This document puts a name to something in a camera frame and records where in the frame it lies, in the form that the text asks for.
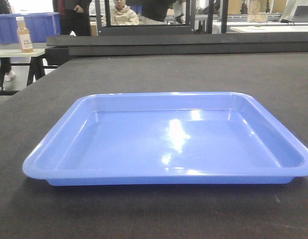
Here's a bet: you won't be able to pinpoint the blue plastic tray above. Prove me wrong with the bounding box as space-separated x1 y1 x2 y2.
22 92 308 186

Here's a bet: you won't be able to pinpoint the seated person beige hoodie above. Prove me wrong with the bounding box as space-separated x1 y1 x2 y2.
110 0 140 25

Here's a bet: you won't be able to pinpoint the white side table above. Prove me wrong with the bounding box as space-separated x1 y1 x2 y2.
0 48 45 86

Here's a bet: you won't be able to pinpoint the standing person dark clothes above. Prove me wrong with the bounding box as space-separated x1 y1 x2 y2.
52 0 91 36

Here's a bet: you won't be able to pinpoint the blue storage crate background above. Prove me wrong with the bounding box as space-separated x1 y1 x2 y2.
0 12 60 44

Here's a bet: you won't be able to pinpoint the orange juice bottle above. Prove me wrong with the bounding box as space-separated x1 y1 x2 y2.
16 16 33 53

